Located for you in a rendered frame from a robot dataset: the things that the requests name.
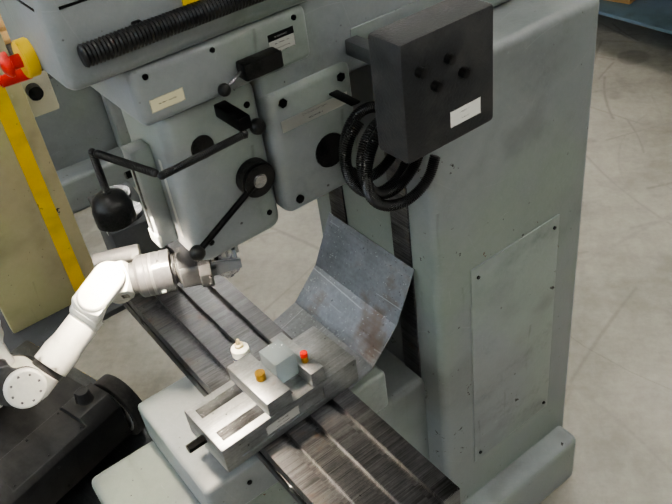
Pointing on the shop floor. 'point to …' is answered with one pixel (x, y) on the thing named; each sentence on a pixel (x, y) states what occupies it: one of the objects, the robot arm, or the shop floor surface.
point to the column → (493, 245)
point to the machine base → (532, 472)
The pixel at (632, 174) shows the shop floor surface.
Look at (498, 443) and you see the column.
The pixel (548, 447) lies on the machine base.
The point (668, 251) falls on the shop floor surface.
